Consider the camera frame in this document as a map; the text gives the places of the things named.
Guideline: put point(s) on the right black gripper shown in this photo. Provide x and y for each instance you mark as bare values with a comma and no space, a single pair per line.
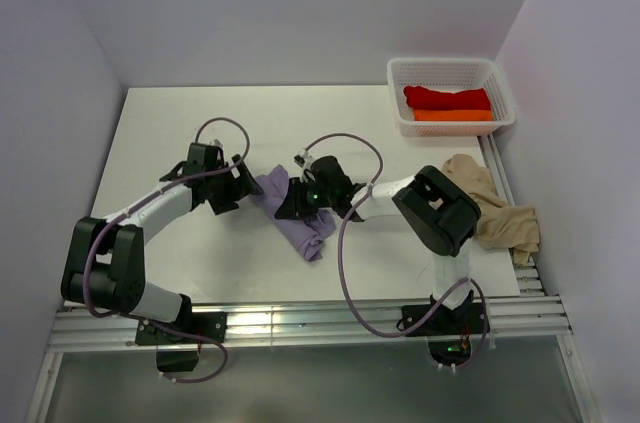
294,205

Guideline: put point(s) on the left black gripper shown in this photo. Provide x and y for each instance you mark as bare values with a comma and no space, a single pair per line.
240,186

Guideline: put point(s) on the lilac t shirt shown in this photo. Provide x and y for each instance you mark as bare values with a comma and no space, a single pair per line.
307,236

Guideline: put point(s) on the white plastic basket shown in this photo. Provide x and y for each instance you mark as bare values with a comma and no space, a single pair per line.
449,75

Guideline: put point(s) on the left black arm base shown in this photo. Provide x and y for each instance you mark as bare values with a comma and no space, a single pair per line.
179,345

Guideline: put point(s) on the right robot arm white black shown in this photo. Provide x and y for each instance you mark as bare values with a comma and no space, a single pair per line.
443,216

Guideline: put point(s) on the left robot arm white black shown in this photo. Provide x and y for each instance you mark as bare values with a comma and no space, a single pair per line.
105,266

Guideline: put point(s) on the rolled red t shirt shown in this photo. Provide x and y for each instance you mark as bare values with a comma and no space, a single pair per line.
418,97

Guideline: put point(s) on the rolled orange t shirt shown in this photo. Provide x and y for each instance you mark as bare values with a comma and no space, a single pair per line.
458,115

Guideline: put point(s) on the beige t shirt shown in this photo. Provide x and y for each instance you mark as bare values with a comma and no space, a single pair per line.
501,225

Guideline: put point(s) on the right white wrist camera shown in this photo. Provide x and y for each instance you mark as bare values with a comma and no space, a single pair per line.
303,158

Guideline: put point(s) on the aluminium frame rails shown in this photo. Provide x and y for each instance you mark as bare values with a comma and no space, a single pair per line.
297,353

